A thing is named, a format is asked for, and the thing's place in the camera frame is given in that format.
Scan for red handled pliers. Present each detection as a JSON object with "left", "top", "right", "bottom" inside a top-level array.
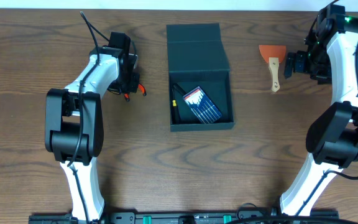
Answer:
[{"left": 124, "top": 83, "right": 147, "bottom": 102}]

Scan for black yellow screwdriver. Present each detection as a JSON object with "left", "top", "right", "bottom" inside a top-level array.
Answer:
[{"left": 172, "top": 83, "right": 186, "bottom": 123}]

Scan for blue drill bit case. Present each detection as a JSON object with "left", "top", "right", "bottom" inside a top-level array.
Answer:
[{"left": 183, "top": 86, "right": 222, "bottom": 124}]

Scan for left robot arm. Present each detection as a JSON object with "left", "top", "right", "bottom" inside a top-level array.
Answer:
[{"left": 45, "top": 32, "right": 147, "bottom": 223}]

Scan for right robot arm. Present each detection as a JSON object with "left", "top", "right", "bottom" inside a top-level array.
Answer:
[{"left": 280, "top": 1, "right": 358, "bottom": 217}]

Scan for black open gift box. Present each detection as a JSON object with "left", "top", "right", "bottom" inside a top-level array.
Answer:
[{"left": 167, "top": 23, "right": 234, "bottom": 132}]

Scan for orange scraper wooden handle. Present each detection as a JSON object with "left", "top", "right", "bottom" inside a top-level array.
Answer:
[{"left": 259, "top": 45, "right": 287, "bottom": 92}]

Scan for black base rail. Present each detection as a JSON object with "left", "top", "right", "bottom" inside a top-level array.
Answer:
[{"left": 28, "top": 210, "right": 340, "bottom": 224}]

